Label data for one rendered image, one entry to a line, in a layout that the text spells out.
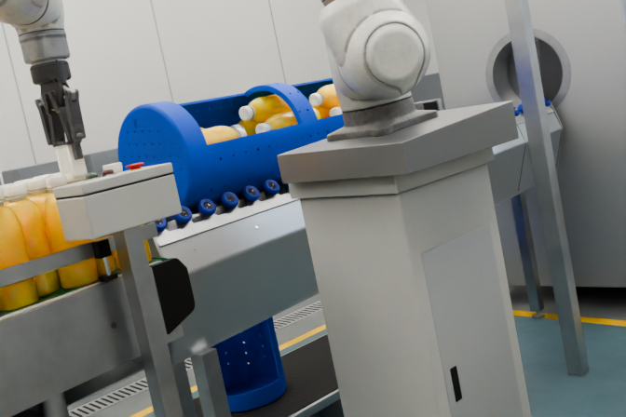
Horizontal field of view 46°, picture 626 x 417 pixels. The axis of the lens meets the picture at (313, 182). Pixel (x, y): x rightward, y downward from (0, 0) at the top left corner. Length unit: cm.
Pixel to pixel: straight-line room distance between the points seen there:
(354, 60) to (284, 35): 533
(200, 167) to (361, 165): 48
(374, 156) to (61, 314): 64
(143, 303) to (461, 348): 64
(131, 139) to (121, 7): 396
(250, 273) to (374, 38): 80
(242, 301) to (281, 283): 14
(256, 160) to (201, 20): 432
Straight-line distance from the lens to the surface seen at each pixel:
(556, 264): 281
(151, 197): 142
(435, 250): 150
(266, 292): 195
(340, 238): 156
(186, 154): 173
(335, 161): 146
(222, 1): 630
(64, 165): 160
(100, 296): 149
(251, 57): 636
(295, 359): 311
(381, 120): 153
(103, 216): 136
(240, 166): 184
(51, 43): 156
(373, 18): 131
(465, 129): 147
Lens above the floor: 116
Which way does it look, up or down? 6 degrees down
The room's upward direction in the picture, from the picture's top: 11 degrees counter-clockwise
